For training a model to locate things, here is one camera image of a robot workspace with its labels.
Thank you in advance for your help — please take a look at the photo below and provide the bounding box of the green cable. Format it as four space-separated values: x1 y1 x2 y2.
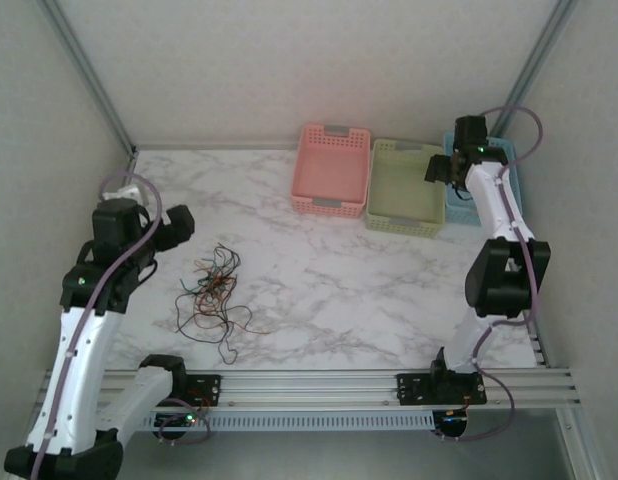
180 272 240 295

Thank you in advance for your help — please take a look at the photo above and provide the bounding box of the blue plastic basket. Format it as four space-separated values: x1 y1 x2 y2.
442 132 520 227

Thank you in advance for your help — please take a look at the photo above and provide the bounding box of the light green plastic basket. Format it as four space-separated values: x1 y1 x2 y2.
364 138 446 240

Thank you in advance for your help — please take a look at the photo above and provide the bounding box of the pink plastic basket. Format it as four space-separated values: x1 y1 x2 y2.
290 122 373 220

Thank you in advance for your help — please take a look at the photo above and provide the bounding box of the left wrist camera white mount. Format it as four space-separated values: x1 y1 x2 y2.
99 183 146 202

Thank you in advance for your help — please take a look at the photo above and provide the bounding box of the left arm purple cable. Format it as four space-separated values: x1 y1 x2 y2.
28 168 213 480

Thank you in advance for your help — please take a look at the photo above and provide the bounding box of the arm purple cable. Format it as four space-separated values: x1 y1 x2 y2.
28 168 213 480
441 105 545 444

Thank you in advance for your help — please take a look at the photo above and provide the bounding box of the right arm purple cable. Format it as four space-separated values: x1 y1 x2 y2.
441 105 545 444

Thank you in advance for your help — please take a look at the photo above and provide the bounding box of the aluminium frame post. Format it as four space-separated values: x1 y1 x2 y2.
41 0 139 154
491 0 580 149

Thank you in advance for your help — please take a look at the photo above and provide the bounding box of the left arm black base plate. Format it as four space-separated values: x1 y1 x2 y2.
181 373 224 407

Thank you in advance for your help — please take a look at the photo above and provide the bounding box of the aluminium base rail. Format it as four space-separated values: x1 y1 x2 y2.
41 367 583 416

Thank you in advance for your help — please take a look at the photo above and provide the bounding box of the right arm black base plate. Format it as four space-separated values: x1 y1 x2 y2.
396 372 489 406

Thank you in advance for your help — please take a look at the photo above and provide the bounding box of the slotted grey cable duct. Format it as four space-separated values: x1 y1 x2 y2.
138 410 438 431

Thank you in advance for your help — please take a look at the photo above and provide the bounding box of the aluminium frame leg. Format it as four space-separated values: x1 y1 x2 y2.
558 409 598 480

